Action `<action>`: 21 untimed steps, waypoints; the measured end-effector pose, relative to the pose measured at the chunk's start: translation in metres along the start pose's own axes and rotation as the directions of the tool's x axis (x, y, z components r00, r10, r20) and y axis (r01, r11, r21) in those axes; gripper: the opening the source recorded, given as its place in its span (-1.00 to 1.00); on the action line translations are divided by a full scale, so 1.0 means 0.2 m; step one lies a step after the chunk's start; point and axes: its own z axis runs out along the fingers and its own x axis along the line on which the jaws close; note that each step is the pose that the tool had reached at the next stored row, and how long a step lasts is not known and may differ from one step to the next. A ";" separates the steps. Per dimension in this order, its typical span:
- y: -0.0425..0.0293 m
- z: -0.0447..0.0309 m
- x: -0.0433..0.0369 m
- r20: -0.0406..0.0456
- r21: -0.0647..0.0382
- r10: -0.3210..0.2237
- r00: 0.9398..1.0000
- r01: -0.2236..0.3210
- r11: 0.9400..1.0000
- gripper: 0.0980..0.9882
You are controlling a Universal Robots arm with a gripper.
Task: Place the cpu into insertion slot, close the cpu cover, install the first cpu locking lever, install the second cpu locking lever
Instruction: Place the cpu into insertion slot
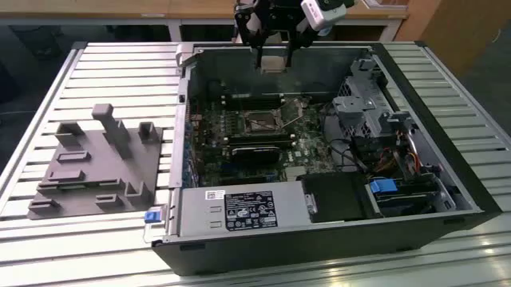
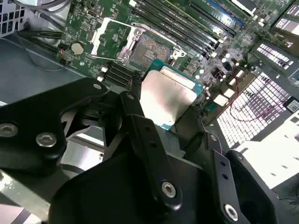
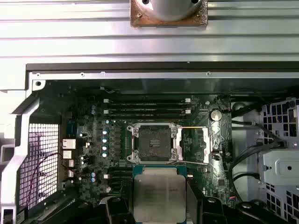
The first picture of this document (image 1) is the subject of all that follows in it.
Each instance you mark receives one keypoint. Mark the silver CPU with green edge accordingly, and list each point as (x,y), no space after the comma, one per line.
(274,64)

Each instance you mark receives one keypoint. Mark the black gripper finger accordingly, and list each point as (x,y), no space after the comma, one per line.
(290,53)
(259,56)

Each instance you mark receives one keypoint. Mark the grey parts rack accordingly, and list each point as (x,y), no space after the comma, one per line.
(99,167)

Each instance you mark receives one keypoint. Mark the grey metal drive cage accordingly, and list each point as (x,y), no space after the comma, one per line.
(359,113)

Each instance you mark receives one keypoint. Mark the clear plastic tray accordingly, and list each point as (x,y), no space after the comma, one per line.
(383,3)

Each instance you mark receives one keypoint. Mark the grey power supply unit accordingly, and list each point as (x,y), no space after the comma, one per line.
(199,206)

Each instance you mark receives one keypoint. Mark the black plastic shroud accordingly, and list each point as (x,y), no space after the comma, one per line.
(335,197)

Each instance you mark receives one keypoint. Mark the wooden cabinet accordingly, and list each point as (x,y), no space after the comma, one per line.
(459,30)

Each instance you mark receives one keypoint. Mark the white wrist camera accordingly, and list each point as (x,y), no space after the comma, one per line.
(323,13)

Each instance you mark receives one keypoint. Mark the black open PC case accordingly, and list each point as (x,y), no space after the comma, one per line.
(279,254)

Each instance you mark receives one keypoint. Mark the CPU socket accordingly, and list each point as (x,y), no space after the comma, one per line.
(262,122)

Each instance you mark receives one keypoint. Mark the blue case latch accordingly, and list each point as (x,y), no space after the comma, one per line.
(154,216)

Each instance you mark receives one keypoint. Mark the green RAM stick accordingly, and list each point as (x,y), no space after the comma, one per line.
(80,187)

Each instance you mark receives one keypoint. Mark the wooden desk with white frame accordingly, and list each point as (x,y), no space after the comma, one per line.
(119,7)

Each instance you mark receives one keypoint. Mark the hard disk in blue carrier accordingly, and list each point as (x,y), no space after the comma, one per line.
(383,186)

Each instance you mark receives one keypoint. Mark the black graphics card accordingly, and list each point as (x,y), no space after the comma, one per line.
(255,154)

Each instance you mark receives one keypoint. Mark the silver chipset heatsink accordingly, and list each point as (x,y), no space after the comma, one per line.
(296,172)

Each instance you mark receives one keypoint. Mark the black RAM slot bank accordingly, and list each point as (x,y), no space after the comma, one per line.
(259,141)
(255,102)

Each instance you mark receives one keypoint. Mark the green motherboard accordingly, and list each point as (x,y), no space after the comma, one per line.
(311,143)

